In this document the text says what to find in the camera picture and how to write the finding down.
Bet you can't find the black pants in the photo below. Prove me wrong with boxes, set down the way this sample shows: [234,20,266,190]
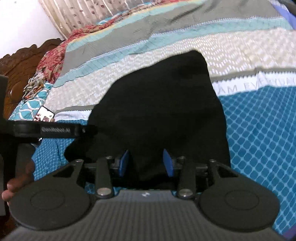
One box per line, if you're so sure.
[64,51,230,189]

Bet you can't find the person's left hand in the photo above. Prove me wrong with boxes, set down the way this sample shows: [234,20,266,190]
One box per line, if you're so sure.
[1,160,35,205]

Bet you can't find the carved wooden headboard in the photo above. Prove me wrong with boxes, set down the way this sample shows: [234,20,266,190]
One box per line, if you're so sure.
[1,38,62,119]

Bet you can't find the red floral blanket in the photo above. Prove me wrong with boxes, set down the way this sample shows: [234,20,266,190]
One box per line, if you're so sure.
[21,21,121,103]

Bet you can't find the floral beige curtain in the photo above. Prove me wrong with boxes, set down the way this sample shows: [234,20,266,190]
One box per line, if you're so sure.
[39,0,163,39]

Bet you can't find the patterned blue bedspread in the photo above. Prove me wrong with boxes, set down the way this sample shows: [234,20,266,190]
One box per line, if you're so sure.
[7,0,296,235]

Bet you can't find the purple bed sheet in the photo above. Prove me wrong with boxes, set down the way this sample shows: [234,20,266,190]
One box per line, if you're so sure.
[269,1,295,30]

